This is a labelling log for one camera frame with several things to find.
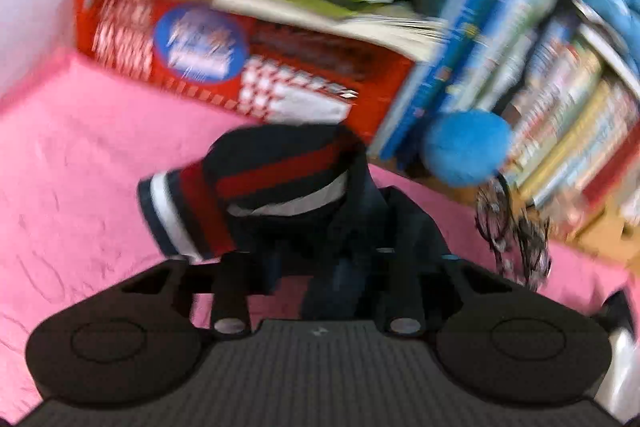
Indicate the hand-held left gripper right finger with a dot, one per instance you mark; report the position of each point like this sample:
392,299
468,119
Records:
405,292

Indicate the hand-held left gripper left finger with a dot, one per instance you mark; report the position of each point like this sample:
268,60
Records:
232,287

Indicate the navy and white jacket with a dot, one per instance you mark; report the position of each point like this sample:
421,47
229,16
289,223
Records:
280,167

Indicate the miniature bicycle model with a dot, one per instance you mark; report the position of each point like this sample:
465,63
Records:
530,247

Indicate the pink blanket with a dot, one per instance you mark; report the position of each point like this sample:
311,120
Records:
75,182

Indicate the row of tall picture books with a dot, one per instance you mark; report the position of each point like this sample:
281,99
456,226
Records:
565,117

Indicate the red plastic basket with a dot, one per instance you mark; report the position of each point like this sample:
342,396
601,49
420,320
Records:
130,42

